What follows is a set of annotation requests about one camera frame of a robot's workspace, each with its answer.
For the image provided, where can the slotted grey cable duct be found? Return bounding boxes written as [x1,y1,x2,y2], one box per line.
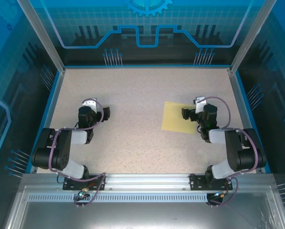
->
[27,193,216,203]

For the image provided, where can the blue edged table side rail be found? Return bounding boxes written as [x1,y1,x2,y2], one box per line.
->
[228,68,272,174]
[25,69,66,174]

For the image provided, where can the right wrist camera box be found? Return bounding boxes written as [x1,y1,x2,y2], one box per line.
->
[194,96,208,115]

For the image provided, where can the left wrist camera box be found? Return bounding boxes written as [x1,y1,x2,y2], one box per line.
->
[81,99,97,113]

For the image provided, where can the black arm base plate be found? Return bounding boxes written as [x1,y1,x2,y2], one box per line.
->
[189,174,234,191]
[62,175,107,191]

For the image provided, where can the aluminium mounting rail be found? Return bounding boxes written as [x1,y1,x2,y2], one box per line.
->
[22,173,276,191]

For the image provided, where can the aluminium frame post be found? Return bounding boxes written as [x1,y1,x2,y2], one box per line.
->
[229,0,278,73]
[17,0,66,73]

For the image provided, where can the yellow square paper sheet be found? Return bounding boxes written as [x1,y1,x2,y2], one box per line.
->
[161,102,197,135]

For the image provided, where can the grey sheet metal tray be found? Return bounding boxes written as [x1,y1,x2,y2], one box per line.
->
[4,186,285,229]

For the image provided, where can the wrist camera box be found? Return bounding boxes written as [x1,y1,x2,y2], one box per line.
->
[194,96,208,115]
[81,99,97,113]

